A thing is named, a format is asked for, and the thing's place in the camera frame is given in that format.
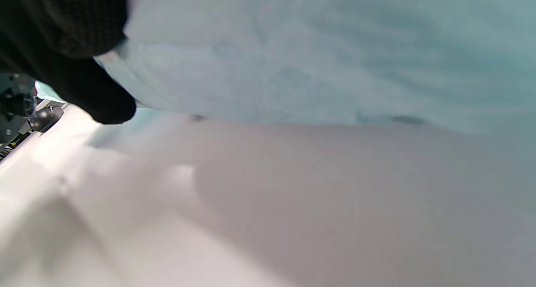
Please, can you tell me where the black equipment stand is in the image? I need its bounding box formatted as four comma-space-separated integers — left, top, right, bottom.
0, 73, 65, 158

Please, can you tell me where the light blue cloth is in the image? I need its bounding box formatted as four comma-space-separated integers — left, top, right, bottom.
35, 0, 536, 135

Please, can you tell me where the person's right hand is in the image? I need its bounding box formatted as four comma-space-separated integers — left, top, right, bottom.
0, 0, 137, 125

